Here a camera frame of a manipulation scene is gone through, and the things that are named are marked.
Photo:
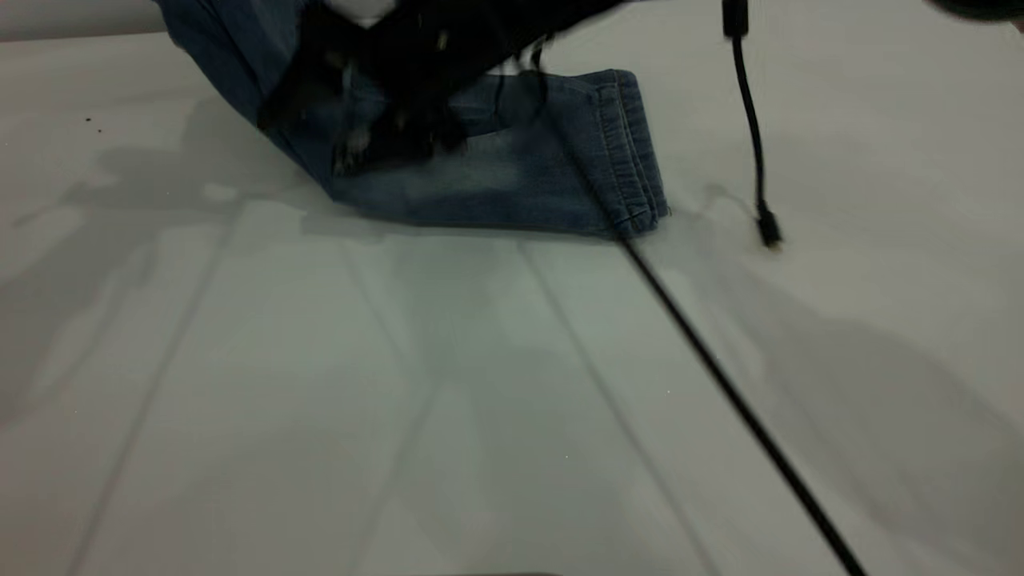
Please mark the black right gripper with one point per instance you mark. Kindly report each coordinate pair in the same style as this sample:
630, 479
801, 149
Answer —
416, 64

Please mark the blue denim shorts basketball print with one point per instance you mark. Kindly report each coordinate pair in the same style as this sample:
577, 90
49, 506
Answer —
520, 184

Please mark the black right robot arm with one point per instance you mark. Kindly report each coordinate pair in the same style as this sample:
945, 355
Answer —
560, 20

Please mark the right wrist camera grey cylinder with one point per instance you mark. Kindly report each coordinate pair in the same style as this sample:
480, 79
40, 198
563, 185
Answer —
362, 8

